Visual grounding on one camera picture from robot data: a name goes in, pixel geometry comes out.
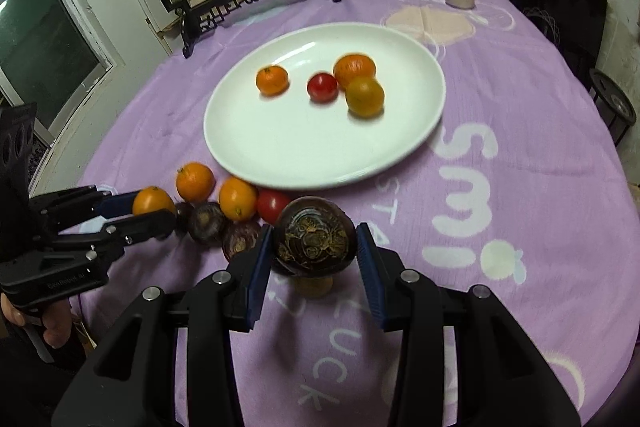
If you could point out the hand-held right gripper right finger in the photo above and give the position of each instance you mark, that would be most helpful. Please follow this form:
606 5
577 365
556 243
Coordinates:
371 279

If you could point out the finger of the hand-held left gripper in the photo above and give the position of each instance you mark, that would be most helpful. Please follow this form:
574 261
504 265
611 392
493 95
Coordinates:
145 227
117 203

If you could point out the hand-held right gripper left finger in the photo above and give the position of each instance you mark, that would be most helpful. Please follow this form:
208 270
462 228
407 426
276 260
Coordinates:
256 279

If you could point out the orange tangerine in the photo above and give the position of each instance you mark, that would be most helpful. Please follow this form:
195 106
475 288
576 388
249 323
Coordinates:
152 201
238 198
195 181
356 66
365 97
272 80

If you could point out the large dark purple passion fruit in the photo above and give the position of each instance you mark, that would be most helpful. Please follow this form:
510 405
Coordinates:
314 237

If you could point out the white round plate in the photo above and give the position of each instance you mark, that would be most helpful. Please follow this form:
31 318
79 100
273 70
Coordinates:
300 142

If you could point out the person's left hand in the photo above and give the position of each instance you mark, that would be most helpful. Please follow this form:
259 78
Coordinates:
57 324

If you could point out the small dark purple fruit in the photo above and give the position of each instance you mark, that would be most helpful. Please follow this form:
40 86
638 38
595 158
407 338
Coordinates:
183 213

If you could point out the brown round fruit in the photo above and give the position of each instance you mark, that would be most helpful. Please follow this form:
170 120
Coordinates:
312 288

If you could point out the red tomato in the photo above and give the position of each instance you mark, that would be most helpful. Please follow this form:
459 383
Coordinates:
321 87
270 204

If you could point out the purple printed blanket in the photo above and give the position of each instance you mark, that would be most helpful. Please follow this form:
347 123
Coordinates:
500 187

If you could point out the window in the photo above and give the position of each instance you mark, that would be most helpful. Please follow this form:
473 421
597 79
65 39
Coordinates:
40 42

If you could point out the black round stool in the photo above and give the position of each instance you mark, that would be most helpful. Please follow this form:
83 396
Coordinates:
614 104

